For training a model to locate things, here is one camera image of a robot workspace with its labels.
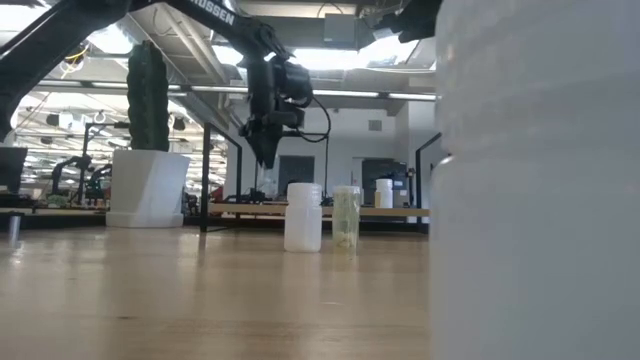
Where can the yellow clear medicine bottle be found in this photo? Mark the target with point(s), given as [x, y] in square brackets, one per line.
[346, 215]

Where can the wooden background table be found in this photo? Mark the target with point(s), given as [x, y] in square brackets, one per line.
[60, 211]

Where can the black aluminium table frame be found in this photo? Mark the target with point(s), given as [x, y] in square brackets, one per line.
[260, 224]

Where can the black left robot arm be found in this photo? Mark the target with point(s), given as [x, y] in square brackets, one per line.
[45, 45]

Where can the green cactus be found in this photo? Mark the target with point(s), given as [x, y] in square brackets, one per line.
[147, 100]

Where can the black background gantry frame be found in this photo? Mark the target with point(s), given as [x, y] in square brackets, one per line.
[327, 170]
[85, 150]

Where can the black background screen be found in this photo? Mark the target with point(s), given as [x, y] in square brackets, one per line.
[12, 167]

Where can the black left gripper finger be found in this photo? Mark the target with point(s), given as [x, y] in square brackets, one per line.
[266, 152]

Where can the dark background monitor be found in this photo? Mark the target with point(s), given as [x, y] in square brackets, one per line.
[397, 170]

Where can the background door panel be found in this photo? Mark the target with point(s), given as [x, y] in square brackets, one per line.
[296, 170]

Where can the black background robot arm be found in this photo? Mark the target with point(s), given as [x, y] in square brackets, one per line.
[80, 160]
[97, 180]

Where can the white planter pot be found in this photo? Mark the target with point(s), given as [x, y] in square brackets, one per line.
[147, 190]

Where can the grey metal post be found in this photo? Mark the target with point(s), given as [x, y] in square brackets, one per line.
[14, 230]

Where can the grey wall vent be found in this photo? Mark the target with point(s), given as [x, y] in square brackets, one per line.
[375, 125]

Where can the grey ceiling unit box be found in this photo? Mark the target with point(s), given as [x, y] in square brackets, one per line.
[340, 29]

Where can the long ceiling light bar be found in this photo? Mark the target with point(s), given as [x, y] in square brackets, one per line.
[210, 89]

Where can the tan background box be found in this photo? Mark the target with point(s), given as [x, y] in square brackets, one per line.
[377, 200]

